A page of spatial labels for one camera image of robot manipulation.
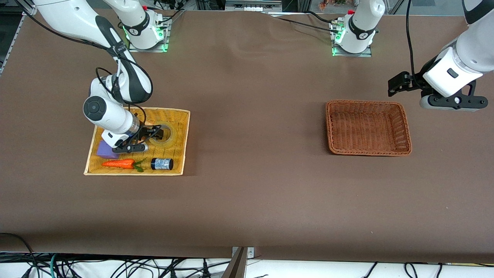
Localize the clear yellowish tape roll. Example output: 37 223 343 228
148 121 178 149

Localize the purple foam block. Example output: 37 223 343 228
96 140 121 160

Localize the orange toy carrot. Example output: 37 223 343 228
102 159 145 172

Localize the black lidded small jar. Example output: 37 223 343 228
151 158 174 171

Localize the yellow wicker basket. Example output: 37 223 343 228
84 107 191 176

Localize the brown wicker basket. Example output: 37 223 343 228
325 100 413 157

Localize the orange background object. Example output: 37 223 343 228
318 0 348 10

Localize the silver background equipment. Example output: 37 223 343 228
225 0 283 12

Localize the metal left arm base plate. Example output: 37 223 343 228
331 19 373 58

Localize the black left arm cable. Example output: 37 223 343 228
405 0 420 78

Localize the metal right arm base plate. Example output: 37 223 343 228
128 17 171 53

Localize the black cable on table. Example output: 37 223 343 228
270 11 342 34

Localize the black base cable bundle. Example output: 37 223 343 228
154 0 186 25

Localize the metal table edge bracket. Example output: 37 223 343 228
221 246 255 278

